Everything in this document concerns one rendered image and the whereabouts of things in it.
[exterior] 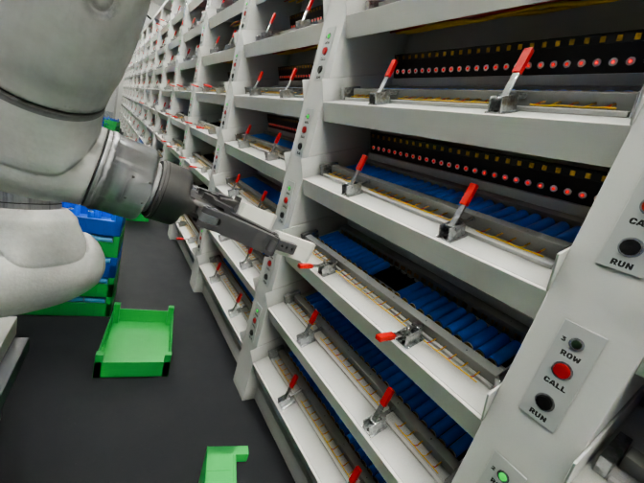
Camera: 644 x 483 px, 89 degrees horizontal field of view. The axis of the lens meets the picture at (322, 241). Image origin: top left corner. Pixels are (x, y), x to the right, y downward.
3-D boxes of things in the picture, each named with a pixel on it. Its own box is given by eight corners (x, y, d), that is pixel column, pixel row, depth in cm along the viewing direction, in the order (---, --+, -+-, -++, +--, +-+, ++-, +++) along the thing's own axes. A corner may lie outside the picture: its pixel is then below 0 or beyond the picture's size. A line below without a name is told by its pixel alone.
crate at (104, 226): (6, 223, 101) (7, 198, 99) (29, 206, 118) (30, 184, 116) (120, 237, 115) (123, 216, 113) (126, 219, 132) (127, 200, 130)
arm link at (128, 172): (79, 217, 34) (142, 234, 37) (110, 133, 32) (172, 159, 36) (82, 194, 41) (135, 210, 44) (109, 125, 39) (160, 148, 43)
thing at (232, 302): (244, 354, 109) (237, 321, 103) (200, 273, 156) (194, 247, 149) (298, 330, 118) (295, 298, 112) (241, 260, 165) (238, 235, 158)
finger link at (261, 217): (235, 218, 54) (233, 217, 55) (270, 231, 59) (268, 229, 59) (242, 202, 54) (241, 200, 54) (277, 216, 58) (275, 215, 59)
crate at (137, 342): (168, 376, 104) (172, 355, 102) (91, 378, 96) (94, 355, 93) (171, 323, 130) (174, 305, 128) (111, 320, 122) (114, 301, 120)
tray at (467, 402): (476, 442, 45) (489, 395, 41) (285, 261, 92) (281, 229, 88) (556, 375, 54) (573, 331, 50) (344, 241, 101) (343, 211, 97)
